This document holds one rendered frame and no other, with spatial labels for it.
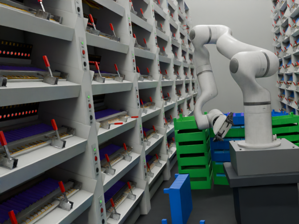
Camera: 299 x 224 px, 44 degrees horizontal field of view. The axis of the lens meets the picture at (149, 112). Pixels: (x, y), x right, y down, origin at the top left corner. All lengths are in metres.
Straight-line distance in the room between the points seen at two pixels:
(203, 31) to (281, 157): 0.74
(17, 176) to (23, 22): 0.41
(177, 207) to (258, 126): 0.55
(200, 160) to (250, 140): 0.78
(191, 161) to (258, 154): 0.87
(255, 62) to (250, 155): 0.40
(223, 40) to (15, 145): 1.16
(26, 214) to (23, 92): 0.34
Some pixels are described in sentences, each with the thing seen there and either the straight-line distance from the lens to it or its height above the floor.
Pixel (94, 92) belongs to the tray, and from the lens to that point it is 1.48.
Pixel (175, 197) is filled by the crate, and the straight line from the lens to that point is 1.82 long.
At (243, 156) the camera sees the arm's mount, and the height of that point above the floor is 0.36.
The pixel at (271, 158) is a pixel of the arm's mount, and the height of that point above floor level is 0.35.
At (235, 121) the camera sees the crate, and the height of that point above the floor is 0.42.
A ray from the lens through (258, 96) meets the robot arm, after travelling 1.68.
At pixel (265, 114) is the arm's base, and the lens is 1.70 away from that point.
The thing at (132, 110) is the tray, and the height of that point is 0.58.
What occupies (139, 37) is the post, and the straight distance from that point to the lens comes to 2.73.
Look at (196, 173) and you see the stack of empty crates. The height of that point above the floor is 0.11.
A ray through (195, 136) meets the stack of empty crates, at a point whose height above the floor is 0.35.
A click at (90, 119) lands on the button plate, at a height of 0.60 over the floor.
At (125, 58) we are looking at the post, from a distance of 2.01.
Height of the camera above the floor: 0.70
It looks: 4 degrees down
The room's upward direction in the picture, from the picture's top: 6 degrees counter-clockwise
